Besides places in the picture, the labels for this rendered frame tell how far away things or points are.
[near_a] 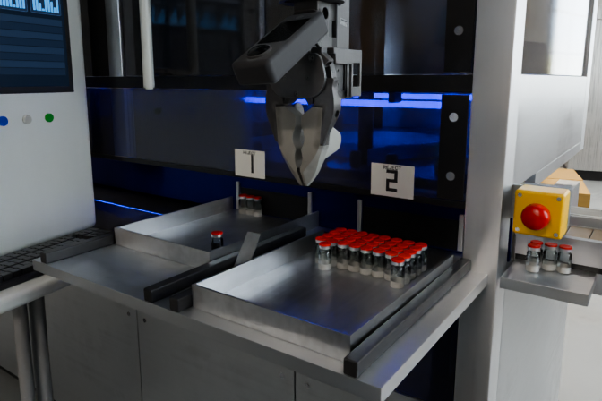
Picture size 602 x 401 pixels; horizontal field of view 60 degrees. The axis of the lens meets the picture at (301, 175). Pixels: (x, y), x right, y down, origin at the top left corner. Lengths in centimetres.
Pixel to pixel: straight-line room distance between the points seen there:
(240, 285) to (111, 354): 96
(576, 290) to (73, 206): 117
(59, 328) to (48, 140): 77
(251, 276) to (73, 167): 74
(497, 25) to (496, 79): 8
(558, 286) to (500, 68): 36
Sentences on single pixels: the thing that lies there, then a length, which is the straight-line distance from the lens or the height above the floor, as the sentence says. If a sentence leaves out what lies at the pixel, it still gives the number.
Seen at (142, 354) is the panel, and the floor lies 43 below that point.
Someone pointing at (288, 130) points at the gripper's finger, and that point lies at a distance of 57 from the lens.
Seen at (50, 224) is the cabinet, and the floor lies 85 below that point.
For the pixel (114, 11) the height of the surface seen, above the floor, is 137.
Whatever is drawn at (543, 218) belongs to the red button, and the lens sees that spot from 86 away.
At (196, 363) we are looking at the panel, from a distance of 146.
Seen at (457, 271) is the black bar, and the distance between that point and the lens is 88.
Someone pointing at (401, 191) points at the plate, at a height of 100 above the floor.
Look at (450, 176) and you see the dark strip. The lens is 92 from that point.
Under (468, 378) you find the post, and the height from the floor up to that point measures 68.
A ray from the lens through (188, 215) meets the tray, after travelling 121.
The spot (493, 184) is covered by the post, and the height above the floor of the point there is 103.
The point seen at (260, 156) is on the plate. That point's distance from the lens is 112.
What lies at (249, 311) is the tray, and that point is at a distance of 70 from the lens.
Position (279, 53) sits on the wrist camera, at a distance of 49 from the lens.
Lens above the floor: 120
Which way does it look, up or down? 10 degrees down
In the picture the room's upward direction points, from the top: straight up
